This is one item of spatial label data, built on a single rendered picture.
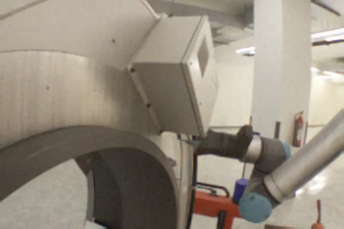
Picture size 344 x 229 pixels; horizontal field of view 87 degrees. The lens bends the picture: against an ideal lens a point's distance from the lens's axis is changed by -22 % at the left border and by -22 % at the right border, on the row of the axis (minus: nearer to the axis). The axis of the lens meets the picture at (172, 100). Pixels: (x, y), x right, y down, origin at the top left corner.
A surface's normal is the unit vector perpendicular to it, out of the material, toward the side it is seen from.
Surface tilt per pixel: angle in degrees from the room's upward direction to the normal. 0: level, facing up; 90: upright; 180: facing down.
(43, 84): 90
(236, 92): 90
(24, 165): 90
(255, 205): 93
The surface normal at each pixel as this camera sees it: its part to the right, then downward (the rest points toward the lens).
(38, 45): 0.92, 0.08
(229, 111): 0.29, 0.07
